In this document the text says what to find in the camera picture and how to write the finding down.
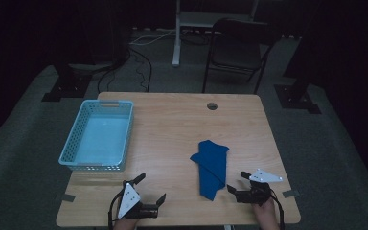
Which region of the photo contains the white floor cable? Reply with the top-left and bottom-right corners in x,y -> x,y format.
128,29 -> 190,46

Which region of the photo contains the black metal stand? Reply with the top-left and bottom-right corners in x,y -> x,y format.
273,37 -> 322,115
41,54 -> 94,103

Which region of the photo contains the person's left hand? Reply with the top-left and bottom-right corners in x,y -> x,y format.
112,218 -> 140,230

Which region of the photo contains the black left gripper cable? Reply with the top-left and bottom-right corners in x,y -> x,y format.
107,188 -> 126,230

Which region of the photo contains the black floor cable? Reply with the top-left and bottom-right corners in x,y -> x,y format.
97,47 -> 153,94

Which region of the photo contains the grey tape piece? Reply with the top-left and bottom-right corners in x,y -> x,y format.
60,193 -> 77,203
282,189 -> 301,198

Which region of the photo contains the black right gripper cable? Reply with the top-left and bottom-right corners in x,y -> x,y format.
267,187 -> 286,230

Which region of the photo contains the light blue plastic basket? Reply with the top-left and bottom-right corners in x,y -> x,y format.
57,99 -> 135,172

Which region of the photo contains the blue cloth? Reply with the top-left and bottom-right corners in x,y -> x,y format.
190,139 -> 231,202

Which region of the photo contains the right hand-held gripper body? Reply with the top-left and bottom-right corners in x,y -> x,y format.
235,168 -> 284,206

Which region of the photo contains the person's right hand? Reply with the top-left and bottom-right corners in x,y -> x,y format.
252,196 -> 283,230

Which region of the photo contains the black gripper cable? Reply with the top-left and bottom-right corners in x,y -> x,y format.
107,188 -> 126,230
267,187 -> 286,230

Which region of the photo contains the white metal desk frame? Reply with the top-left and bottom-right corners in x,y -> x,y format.
172,0 -> 260,67

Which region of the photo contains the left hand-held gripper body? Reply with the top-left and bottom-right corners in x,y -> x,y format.
116,180 -> 159,221

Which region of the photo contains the black folding chair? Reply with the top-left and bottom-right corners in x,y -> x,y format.
201,17 -> 282,95

